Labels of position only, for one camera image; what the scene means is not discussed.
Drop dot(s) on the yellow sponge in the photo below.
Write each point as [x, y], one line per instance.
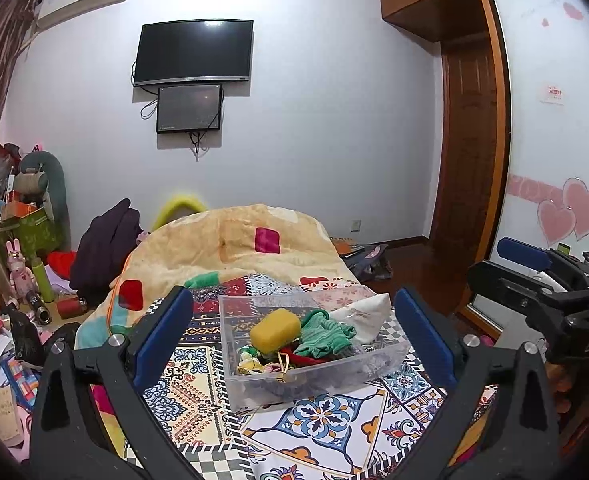
[274, 332]

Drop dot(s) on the clear plastic storage box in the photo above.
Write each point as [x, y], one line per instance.
[244, 390]

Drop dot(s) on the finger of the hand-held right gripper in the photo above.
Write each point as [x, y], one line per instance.
[524, 255]
[504, 287]

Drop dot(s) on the floral scrunchie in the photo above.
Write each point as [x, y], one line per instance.
[249, 362]

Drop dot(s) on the black flashlight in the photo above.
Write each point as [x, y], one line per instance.
[39, 307]

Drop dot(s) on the yellow quilt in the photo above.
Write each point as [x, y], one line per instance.
[214, 250]

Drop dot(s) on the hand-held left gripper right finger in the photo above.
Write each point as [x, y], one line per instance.
[424, 340]

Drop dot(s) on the white air conditioner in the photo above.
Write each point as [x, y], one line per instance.
[82, 7]

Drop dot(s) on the red cloth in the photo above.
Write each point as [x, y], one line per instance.
[62, 265]

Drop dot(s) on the patchwork patterned bedsheet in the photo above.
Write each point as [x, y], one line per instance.
[194, 385]

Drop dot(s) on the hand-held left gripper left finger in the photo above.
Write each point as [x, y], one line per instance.
[164, 340]

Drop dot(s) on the green knit cloth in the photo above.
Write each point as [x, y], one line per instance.
[324, 340]

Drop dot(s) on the wooden overhead cabinet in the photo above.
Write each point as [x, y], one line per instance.
[429, 0]

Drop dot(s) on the paper note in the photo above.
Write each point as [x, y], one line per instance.
[554, 94]

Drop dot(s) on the dark purple coat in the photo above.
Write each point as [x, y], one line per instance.
[104, 255]

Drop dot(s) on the green storage box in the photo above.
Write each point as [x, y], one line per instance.
[29, 235]

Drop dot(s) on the pink bunny doll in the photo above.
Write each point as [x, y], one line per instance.
[17, 275]

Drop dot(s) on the sliding wardrobe door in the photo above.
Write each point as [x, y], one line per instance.
[539, 60]

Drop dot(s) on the grey bag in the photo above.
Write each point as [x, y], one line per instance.
[369, 262]

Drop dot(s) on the large black television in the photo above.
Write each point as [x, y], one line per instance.
[192, 52]

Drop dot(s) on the red cylinder cup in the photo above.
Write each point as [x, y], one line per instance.
[70, 308]

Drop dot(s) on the orange book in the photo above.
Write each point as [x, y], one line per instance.
[347, 246]

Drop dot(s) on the white cloth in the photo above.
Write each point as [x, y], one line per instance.
[362, 317]

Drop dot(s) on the orange box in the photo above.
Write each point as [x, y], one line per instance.
[19, 208]

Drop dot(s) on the black bag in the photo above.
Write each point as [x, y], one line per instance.
[27, 337]

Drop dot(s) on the wall outlet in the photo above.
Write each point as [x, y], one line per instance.
[357, 225]

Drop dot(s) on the red cloth strip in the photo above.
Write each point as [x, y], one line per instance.
[302, 357]

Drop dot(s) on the person's right hand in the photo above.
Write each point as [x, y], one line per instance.
[561, 390]

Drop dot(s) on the wooden door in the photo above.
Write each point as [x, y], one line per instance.
[469, 145]

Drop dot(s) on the green bottle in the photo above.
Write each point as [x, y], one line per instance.
[43, 280]

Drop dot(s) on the small black monitor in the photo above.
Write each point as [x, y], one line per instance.
[189, 108]

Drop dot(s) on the pile of papers and books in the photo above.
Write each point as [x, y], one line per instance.
[2, 385]

